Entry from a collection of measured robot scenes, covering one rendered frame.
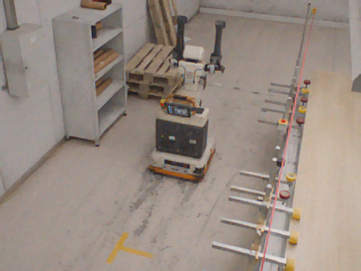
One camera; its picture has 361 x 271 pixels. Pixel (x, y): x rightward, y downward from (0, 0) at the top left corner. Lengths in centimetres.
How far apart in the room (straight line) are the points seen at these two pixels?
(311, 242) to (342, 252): 20
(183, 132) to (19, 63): 176
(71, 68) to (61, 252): 211
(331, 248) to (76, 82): 341
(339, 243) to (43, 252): 254
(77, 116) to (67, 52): 81
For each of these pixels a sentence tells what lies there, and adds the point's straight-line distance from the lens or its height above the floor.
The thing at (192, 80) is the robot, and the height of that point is 106.
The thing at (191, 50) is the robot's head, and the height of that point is 135.
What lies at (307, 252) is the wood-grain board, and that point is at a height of 90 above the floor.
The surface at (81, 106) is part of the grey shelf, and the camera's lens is 546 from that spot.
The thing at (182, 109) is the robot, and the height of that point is 90.
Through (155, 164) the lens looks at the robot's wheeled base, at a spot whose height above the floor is 16.
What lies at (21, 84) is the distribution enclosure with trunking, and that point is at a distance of 454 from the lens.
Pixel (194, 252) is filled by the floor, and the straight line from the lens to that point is 423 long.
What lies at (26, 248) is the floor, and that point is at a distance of 441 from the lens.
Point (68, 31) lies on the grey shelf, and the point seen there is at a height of 144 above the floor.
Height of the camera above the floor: 302
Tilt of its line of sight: 31 degrees down
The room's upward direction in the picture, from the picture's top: 2 degrees clockwise
